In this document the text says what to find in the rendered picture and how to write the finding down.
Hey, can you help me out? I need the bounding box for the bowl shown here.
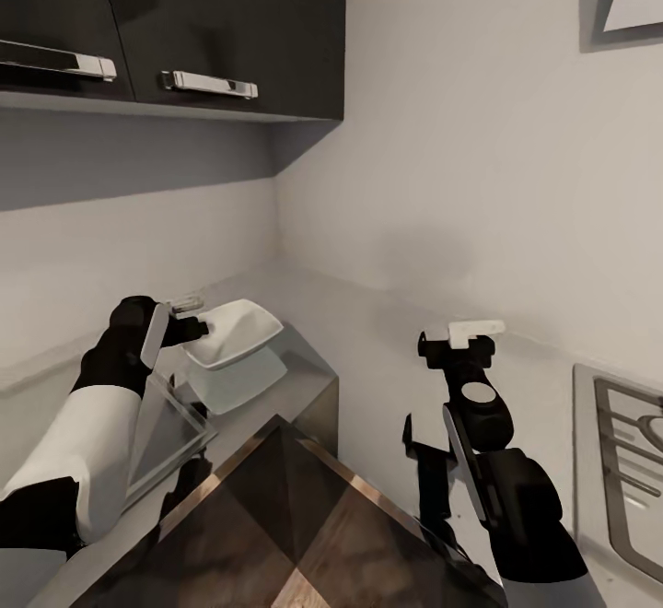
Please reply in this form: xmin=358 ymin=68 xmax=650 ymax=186
xmin=180 ymin=299 xmax=284 ymax=371

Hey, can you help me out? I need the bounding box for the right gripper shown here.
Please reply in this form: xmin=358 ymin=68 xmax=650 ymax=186
xmin=418 ymin=331 xmax=495 ymax=376

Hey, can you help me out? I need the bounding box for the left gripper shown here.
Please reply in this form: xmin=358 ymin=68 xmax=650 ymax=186
xmin=161 ymin=316 xmax=209 ymax=347

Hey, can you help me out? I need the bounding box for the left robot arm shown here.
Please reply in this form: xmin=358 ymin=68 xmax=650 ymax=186
xmin=0 ymin=294 xmax=209 ymax=608

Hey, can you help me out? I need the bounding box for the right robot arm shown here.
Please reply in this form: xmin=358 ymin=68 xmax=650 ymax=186
xmin=418 ymin=320 xmax=607 ymax=608

